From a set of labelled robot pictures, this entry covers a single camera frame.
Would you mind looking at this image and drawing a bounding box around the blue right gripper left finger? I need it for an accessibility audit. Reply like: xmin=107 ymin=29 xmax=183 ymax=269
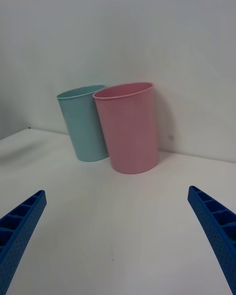
xmin=0 ymin=189 xmax=48 ymax=295

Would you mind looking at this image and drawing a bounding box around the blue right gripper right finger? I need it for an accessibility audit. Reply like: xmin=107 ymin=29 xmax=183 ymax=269
xmin=187 ymin=185 xmax=236 ymax=295

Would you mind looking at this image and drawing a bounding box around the pale blue plastic bin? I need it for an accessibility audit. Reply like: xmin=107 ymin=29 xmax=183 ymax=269
xmin=56 ymin=85 xmax=110 ymax=162

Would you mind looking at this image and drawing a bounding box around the pink plastic bin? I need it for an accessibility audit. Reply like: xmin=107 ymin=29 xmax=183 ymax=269
xmin=92 ymin=82 xmax=159 ymax=176

